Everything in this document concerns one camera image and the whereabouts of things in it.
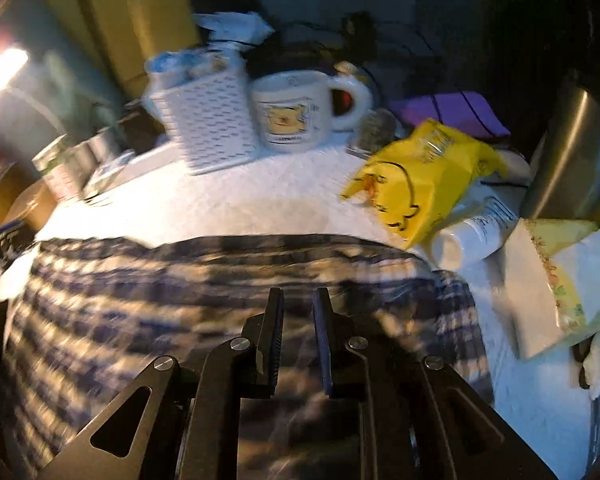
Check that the brown plastic container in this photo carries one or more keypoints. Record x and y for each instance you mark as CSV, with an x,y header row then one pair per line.
x,y
30,205

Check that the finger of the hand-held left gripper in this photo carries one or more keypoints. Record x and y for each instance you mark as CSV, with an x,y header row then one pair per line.
x,y
0,246

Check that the purple pouch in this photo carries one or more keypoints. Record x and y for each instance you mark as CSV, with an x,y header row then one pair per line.
x,y
450,110

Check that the white textured tablecloth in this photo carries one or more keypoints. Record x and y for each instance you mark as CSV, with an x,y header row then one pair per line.
x,y
280,195

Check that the white lotion bottle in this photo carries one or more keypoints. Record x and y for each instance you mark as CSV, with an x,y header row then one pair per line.
x,y
475,232

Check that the blue-grey curtain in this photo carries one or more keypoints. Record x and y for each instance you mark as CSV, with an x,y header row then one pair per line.
x,y
55,60

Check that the yellow tissue pack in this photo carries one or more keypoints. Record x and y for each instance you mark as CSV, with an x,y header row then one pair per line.
x,y
570,280

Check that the crumpled white paper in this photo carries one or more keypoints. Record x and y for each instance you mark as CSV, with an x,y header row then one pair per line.
x,y
230,27

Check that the white bear print mug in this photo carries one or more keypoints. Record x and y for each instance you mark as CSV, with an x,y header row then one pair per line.
x,y
285,120

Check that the yellow plastic bag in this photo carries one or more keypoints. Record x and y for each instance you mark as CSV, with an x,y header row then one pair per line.
x,y
420,185

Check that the yellow curtain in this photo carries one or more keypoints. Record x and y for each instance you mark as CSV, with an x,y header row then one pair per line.
x,y
130,10

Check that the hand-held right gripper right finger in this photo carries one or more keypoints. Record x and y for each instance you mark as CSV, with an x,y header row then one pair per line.
x,y
322,340

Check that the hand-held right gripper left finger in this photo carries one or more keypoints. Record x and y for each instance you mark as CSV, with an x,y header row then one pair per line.
x,y
276,340

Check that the stainless steel tumbler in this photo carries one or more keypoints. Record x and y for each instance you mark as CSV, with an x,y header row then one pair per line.
x,y
570,160

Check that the white plastic basket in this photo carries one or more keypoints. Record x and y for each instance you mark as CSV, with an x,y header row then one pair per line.
x,y
210,120

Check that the plaid pants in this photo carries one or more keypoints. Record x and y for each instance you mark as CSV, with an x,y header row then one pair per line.
x,y
130,300

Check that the small grey-green packet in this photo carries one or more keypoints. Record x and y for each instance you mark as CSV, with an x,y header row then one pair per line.
x,y
377,127

